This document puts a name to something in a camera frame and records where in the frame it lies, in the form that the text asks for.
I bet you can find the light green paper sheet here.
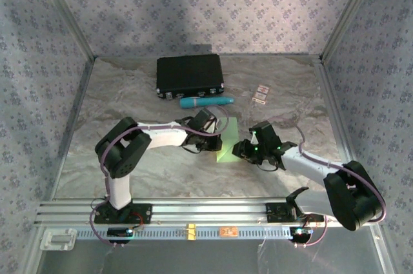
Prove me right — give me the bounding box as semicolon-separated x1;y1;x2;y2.
215;116;245;164

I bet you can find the teal cylindrical tube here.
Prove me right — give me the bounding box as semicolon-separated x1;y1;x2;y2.
179;96;235;110

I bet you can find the clear packet with printed cards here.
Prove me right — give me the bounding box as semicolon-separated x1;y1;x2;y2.
250;84;270;105

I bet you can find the black hard case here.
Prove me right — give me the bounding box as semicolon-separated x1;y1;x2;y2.
156;54;226;100

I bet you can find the small black board, green light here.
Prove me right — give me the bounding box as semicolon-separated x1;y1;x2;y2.
107;227;135;238
290;227;314;238

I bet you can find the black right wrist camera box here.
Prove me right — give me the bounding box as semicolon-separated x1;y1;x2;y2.
252;121;282;151

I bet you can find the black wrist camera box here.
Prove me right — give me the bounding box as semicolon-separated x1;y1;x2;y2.
188;108;216;132
252;121;282;151

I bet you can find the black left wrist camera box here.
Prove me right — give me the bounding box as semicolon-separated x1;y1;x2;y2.
188;108;216;132

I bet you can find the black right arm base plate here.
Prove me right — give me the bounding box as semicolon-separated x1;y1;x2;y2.
265;202;325;223

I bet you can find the aluminium mounting rail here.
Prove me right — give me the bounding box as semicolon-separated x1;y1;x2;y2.
34;199;383;225

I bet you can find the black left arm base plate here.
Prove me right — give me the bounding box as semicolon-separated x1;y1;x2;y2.
93;202;153;225

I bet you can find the slotted grey cable duct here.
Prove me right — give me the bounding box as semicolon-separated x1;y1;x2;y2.
76;225;293;241

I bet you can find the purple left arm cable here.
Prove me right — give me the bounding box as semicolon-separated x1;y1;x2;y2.
89;105;230;249

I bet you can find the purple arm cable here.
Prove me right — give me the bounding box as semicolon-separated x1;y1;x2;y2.
89;105;230;249
267;115;387;249

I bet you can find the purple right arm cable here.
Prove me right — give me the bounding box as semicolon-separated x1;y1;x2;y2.
267;115;387;249

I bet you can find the aluminium frame post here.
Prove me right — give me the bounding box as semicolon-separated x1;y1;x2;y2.
319;0;383;62

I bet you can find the grey metal bracket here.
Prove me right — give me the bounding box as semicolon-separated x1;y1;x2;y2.
39;228;77;251

